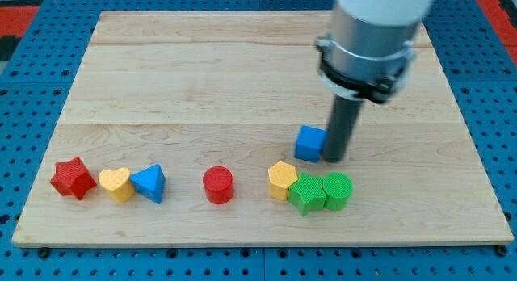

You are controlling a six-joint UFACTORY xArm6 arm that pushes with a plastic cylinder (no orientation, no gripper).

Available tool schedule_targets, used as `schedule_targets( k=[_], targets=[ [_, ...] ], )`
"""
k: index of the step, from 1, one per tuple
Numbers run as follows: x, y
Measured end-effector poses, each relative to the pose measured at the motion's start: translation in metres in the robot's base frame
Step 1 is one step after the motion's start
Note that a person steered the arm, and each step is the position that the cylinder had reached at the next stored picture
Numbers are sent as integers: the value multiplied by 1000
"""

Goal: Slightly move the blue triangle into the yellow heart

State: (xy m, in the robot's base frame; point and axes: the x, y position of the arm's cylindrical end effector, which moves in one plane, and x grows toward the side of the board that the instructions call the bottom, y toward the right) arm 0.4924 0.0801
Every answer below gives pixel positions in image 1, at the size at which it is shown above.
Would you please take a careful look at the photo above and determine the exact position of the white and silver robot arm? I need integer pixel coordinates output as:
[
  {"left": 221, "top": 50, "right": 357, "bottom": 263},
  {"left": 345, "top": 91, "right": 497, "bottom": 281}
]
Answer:
[{"left": 316, "top": 0, "right": 434, "bottom": 103}]

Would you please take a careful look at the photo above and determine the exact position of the blue triangle block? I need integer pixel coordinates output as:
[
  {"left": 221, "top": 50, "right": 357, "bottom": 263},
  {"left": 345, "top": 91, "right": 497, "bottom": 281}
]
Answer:
[{"left": 129, "top": 164, "right": 166, "bottom": 204}]

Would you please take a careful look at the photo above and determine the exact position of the yellow heart block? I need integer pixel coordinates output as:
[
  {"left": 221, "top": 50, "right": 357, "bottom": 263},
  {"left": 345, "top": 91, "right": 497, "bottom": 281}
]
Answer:
[{"left": 98, "top": 167, "right": 136, "bottom": 203}]

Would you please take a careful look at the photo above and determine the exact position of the yellow hexagon block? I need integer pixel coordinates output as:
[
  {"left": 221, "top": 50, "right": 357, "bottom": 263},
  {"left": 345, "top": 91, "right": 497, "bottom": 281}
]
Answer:
[{"left": 267, "top": 161, "right": 298, "bottom": 200}]

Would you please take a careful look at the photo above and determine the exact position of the blue cube block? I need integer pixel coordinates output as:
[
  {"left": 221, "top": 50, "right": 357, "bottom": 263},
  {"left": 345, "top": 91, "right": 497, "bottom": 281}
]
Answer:
[{"left": 294, "top": 125, "right": 326, "bottom": 163}]

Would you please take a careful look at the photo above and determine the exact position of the red cylinder block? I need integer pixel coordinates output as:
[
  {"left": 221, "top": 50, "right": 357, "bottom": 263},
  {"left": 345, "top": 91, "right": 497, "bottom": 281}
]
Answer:
[{"left": 203, "top": 166, "right": 234, "bottom": 204}]

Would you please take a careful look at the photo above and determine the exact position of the green star block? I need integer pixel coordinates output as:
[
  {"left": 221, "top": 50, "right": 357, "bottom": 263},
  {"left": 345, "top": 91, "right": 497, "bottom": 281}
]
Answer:
[{"left": 288, "top": 172, "right": 326, "bottom": 216}]

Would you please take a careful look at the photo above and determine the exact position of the light wooden board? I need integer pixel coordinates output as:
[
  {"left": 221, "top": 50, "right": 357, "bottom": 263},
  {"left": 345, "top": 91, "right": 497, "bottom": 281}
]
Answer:
[{"left": 12, "top": 12, "right": 514, "bottom": 248}]

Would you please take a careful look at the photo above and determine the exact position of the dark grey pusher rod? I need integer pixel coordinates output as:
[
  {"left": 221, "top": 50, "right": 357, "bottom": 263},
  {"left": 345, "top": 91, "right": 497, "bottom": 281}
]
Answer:
[{"left": 322, "top": 96, "right": 363, "bottom": 163}]

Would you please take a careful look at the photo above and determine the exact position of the green cylinder block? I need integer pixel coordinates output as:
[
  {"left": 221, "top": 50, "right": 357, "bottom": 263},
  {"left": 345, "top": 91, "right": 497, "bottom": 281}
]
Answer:
[{"left": 322, "top": 172, "right": 353, "bottom": 211}]

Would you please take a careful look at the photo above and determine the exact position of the red star block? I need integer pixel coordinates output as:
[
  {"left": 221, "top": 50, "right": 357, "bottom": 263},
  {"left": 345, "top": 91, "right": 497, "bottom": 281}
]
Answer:
[{"left": 50, "top": 157, "right": 97, "bottom": 200}]

